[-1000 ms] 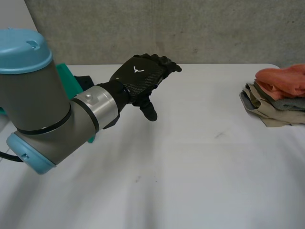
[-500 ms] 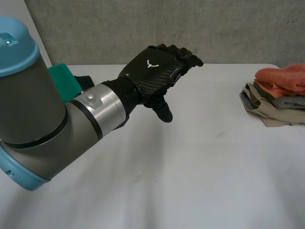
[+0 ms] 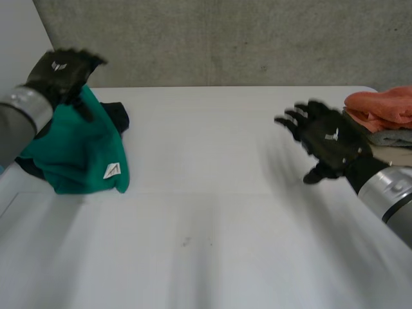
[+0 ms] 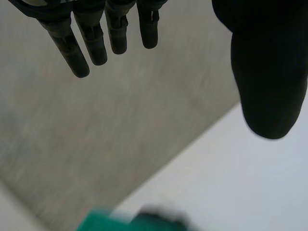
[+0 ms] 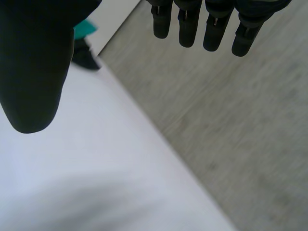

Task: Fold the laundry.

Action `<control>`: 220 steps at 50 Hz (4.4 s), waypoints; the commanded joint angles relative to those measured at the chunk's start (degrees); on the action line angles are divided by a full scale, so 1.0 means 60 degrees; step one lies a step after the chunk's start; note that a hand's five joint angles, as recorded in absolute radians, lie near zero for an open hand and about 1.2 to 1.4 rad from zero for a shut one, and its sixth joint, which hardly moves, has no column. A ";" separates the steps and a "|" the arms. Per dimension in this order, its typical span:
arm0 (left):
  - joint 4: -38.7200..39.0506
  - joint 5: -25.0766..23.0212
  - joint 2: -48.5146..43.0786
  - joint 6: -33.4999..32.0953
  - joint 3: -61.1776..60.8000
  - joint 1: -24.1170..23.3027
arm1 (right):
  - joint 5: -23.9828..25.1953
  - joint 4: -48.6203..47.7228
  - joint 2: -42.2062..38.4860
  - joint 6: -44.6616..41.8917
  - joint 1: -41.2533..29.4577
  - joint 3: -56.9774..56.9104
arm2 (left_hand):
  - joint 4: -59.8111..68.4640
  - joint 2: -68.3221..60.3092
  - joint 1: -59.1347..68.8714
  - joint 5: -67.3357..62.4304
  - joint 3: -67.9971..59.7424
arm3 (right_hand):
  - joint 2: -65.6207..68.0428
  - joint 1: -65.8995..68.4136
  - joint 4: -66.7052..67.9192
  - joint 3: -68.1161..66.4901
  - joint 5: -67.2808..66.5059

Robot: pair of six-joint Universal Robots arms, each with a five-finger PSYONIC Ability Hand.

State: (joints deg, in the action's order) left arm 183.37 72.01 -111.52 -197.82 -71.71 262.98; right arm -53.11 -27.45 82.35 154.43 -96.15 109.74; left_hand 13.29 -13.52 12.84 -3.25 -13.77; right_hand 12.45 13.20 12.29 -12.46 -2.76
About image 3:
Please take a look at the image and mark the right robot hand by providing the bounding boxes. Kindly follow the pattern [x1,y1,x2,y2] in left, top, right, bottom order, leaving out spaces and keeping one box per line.
[274,100,389,185]

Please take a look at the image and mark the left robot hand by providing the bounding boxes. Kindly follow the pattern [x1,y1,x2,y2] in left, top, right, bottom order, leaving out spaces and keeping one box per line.
[24,48,108,122]

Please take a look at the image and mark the teal towel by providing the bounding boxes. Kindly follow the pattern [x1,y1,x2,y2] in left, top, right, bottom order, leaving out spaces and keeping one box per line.
[15,86,131,195]

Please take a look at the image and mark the coral towel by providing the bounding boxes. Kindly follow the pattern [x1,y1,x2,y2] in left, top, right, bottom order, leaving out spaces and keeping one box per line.
[342,86,412,133]

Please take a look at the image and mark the beige shorts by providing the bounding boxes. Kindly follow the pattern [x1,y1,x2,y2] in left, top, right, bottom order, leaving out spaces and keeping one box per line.
[370,144,412,167]

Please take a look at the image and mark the grey towel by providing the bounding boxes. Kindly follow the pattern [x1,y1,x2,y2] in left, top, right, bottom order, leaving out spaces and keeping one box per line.
[366,129,412,148]

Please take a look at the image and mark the dark blue cloth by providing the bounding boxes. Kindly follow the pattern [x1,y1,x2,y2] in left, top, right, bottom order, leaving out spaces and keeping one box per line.
[100,102,130,135]

